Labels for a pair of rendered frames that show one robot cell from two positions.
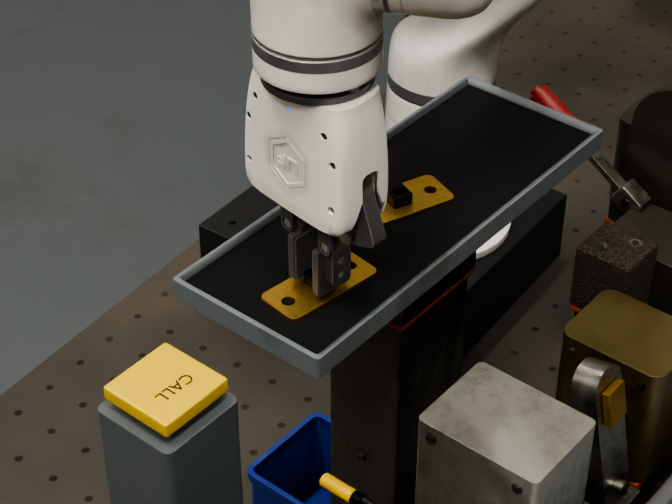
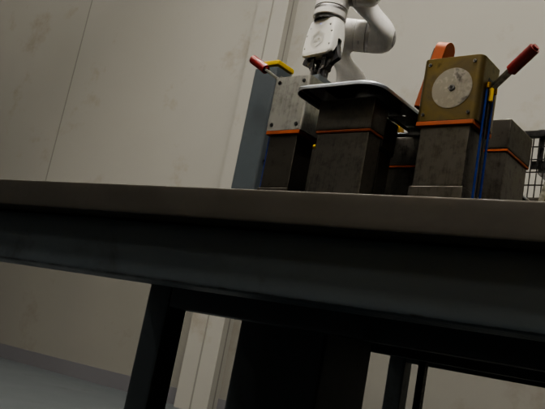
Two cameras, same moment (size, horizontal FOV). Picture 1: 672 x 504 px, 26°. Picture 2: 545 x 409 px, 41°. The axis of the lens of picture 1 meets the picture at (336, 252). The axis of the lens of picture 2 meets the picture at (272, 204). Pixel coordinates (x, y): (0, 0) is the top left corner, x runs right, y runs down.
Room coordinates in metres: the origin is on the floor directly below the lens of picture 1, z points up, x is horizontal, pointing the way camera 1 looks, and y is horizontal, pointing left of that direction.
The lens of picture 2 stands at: (-0.88, 0.04, 0.52)
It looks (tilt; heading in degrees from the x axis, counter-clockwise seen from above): 11 degrees up; 1
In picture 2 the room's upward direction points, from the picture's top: 11 degrees clockwise
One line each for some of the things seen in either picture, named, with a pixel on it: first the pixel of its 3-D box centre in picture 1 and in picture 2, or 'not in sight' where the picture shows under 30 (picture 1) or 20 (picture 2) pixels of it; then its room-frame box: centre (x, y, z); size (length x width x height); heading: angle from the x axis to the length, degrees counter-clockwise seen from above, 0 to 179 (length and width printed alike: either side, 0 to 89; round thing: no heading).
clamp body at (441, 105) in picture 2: not in sight; (456, 165); (0.30, -0.24, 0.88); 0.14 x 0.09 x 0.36; 51
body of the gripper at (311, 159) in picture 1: (318, 129); (325, 39); (0.81, 0.01, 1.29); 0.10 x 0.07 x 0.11; 43
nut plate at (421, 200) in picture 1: (398, 197); not in sight; (0.92, -0.05, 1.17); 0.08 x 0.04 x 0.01; 120
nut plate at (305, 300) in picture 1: (319, 279); not in sight; (0.82, 0.01, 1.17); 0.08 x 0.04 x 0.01; 133
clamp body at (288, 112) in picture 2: not in sight; (281, 167); (0.54, 0.06, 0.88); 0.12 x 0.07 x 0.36; 51
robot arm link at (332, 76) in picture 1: (315, 46); (329, 16); (0.82, 0.01, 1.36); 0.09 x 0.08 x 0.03; 43
